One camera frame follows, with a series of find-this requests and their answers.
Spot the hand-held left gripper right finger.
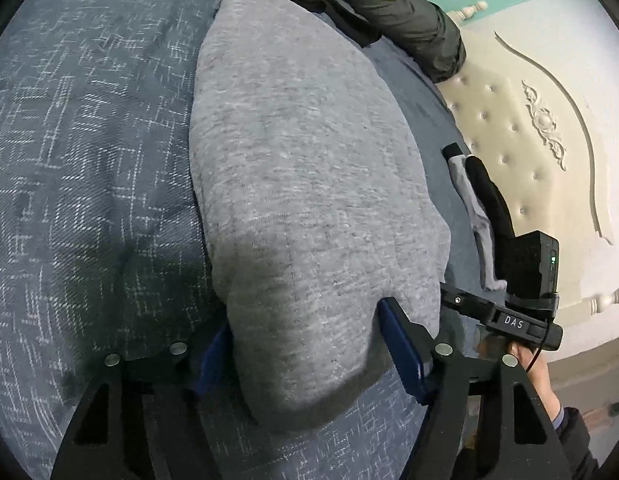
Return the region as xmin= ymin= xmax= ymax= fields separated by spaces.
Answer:
xmin=379 ymin=297 xmax=573 ymax=480

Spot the black cable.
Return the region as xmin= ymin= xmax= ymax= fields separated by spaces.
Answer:
xmin=527 ymin=320 xmax=547 ymax=373

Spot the person's right forearm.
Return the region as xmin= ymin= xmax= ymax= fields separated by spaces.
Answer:
xmin=549 ymin=405 xmax=603 ymax=480

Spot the grey knit sweater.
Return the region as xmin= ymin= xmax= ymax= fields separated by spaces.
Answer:
xmin=188 ymin=0 xmax=453 ymax=433

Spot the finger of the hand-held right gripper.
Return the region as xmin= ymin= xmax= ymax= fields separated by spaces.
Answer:
xmin=438 ymin=282 xmax=493 ymax=323

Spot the dark grey rolled duvet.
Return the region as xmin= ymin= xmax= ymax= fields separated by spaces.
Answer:
xmin=339 ymin=0 xmax=467 ymax=84

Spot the folded black and lavender garment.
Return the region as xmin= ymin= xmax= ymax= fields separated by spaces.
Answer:
xmin=442 ymin=143 xmax=516 ymax=292

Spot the cream tufted headboard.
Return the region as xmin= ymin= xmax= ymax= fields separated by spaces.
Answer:
xmin=434 ymin=0 xmax=619 ymax=361

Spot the person's right hand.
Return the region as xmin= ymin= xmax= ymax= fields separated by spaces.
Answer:
xmin=478 ymin=334 xmax=563 ymax=427

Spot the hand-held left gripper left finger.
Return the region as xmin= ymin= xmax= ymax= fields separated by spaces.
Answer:
xmin=49 ymin=322 xmax=235 ymax=480

